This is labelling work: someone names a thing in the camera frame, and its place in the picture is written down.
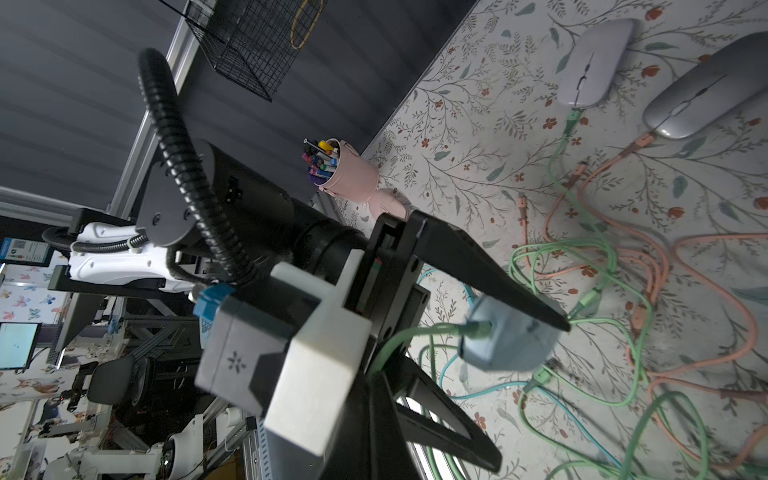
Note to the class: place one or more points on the black wire wall basket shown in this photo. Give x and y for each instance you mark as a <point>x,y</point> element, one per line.
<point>252,43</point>

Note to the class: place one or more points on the white wireless mouse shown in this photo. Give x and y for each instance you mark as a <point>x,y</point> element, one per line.
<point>593,62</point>

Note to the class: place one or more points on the pink wireless mouse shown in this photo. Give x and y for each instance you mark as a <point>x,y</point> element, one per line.
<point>388,201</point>

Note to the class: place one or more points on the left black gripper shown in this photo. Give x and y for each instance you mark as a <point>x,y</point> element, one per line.
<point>385,291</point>

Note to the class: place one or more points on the silver grey wireless mouse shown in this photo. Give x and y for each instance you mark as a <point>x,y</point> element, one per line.
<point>730,77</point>

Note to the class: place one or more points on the blue-grey charger plug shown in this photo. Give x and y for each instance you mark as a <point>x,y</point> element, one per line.
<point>516,341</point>

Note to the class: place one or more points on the pink pen cup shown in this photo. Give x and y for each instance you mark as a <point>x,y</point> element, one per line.
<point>342,171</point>

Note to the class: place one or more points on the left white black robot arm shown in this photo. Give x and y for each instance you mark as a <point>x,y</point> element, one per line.
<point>207,219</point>

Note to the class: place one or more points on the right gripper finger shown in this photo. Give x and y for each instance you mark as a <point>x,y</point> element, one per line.
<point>370,443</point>

